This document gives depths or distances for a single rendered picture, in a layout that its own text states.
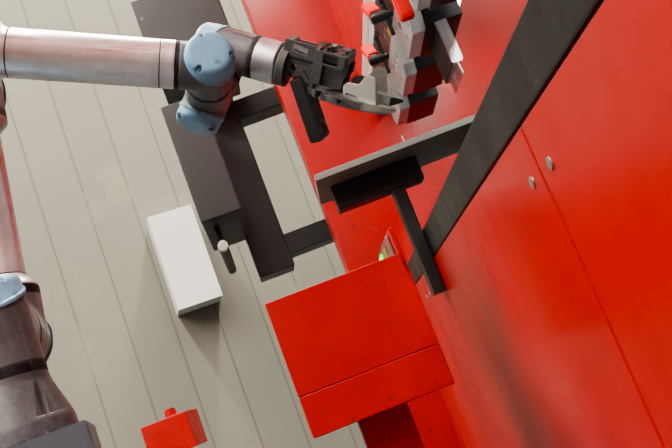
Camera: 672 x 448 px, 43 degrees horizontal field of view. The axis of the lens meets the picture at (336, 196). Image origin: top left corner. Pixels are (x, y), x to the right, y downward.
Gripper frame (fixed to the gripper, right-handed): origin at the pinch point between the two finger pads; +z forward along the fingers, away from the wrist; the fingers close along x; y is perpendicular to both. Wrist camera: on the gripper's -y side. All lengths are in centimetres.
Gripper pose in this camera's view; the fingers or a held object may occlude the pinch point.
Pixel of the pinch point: (391, 108)
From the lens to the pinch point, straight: 142.0
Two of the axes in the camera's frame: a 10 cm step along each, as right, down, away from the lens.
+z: 9.4, 2.9, -1.7
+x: 2.7, -3.5, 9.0
